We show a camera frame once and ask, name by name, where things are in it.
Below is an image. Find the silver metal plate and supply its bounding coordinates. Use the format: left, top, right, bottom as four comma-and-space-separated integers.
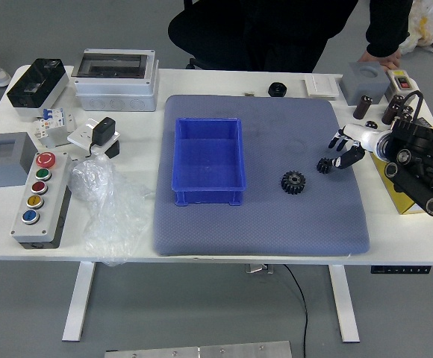
104, 340, 293, 358

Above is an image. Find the yellow and white cardboard box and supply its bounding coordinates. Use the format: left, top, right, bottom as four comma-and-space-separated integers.
371, 125, 433, 216

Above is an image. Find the grey five-button control box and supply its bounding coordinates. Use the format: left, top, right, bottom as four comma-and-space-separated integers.
10, 151, 72, 250

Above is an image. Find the grey box with round hole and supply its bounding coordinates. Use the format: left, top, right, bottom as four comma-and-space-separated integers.
339, 61, 389, 107

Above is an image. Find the black-lidded white enclosure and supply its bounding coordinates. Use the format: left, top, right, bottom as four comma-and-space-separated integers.
6, 57, 70, 122

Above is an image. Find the white table leg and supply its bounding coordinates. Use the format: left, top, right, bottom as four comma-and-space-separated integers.
61, 262, 96, 342
328, 265, 361, 343

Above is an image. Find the blue-grey mat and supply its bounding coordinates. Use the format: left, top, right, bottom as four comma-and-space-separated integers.
152, 94, 371, 257

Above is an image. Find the small white bracket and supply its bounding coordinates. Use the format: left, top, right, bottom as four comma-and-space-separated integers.
63, 113, 78, 134

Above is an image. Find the black floor cable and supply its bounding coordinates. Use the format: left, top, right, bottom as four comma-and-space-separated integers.
283, 264, 310, 358

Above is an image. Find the grey cube with square hole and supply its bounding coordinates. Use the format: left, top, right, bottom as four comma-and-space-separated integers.
0, 131, 34, 189

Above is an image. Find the black power adapter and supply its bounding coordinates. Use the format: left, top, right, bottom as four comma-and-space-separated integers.
87, 116, 116, 157

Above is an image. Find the person's left hand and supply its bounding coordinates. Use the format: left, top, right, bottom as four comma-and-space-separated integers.
357, 50, 402, 71

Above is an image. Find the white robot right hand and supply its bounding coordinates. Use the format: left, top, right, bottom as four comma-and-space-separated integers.
328, 125, 385, 170

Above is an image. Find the white wall socket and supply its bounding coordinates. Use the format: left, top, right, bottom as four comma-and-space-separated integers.
66, 118, 122, 156

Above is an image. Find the grey enclosure with clear lid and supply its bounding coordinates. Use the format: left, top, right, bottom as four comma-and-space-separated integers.
70, 48, 161, 112

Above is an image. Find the white and blue circuit breaker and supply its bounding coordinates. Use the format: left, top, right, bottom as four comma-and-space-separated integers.
33, 107, 68, 148

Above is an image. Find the clear plastic bag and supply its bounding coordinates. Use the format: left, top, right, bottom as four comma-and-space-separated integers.
68, 154, 156, 267

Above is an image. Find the white wall switch plate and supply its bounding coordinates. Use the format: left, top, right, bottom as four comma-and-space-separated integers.
304, 74, 340, 98

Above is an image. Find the blue plastic box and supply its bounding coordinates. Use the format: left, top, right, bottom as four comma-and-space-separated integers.
171, 117, 247, 207

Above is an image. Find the black office chair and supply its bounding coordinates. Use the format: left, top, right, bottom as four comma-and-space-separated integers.
167, 0, 247, 71

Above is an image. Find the black table control panel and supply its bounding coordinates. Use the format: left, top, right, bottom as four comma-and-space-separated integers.
370, 266, 432, 274

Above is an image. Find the person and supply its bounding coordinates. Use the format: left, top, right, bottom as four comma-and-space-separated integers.
238, 0, 414, 74

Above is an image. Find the big black gear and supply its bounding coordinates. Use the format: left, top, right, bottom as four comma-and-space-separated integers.
278, 170, 307, 195

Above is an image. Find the grey red-black switch box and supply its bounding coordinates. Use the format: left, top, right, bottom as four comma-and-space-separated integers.
384, 69, 422, 102

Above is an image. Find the silver under-table bracket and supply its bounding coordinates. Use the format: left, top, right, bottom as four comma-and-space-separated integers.
245, 264, 275, 275

